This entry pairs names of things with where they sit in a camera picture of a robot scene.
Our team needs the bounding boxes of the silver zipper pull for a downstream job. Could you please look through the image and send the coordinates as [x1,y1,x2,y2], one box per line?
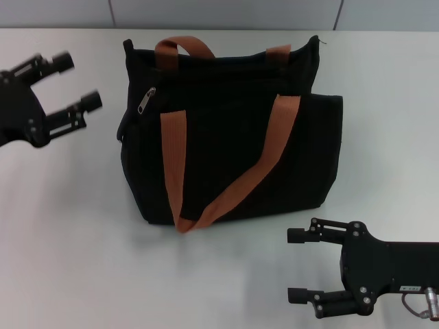
[137,86,157,116]

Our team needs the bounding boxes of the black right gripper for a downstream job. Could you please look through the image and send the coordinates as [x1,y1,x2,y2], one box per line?
[287,217,439,319]

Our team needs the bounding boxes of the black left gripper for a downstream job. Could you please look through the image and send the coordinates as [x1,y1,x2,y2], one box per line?
[0,51,104,149]

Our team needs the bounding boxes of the black bag with orange handles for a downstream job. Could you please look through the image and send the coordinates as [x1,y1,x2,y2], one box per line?
[116,34,344,234]

